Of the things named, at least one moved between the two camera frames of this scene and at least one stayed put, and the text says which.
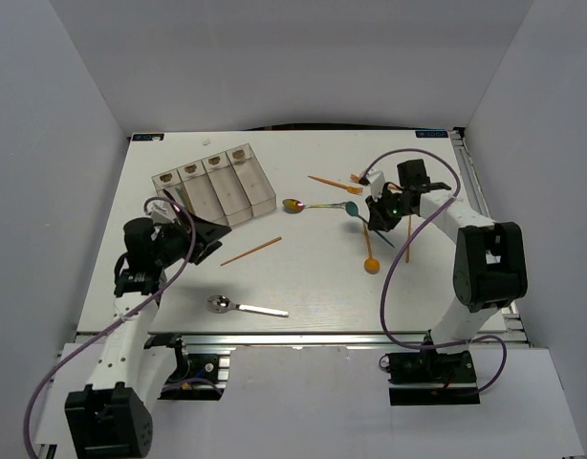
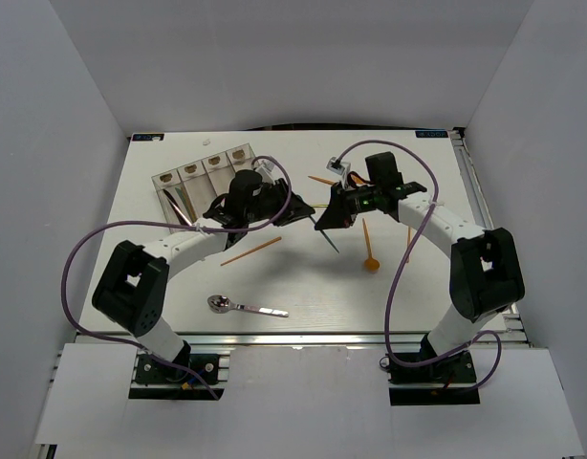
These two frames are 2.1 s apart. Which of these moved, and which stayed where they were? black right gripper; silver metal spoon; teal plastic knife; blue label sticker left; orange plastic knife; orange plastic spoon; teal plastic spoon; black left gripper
Moved: teal plastic spoon; black right gripper; black left gripper
Stayed: blue label sticker left; teal plastic knife; orange plastic knife; orange plastic spoon; silver metal spoon
